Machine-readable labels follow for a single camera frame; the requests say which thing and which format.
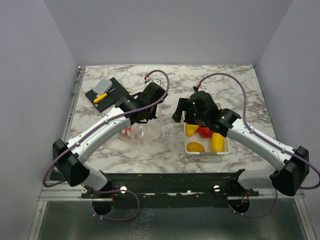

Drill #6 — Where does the clear zip top bag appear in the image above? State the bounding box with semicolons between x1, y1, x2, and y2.
117;104;163;146

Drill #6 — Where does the red strawberry toy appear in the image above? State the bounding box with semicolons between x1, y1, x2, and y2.
120;126;132;137

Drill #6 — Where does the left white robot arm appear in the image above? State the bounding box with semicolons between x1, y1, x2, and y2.
52;82;168;198

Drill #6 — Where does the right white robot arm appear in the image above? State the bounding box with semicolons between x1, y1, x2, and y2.
172;90;310;197

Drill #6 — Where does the red apple toy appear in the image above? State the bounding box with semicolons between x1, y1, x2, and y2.
197;126;213;138

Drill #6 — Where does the white plastic basket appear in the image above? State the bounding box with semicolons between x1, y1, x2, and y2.
183;101;231;156

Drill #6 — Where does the yellow lemon toy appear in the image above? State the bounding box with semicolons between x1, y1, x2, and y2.
211;132;224;153

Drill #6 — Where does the yellow orange mango toy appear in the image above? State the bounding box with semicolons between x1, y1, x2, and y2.
186;142;206;152

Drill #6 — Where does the grey plastic box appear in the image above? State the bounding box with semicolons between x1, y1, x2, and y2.
92;78;113;95

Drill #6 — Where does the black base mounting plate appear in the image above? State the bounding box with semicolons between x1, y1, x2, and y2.
81;170;258;209

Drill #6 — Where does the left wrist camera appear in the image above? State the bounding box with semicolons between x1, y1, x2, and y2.
144;77;162;86

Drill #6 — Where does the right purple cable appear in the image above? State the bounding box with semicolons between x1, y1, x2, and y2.
192;72;320;218

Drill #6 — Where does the aluminium rail frame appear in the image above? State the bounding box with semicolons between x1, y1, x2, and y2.
27;65;86;240

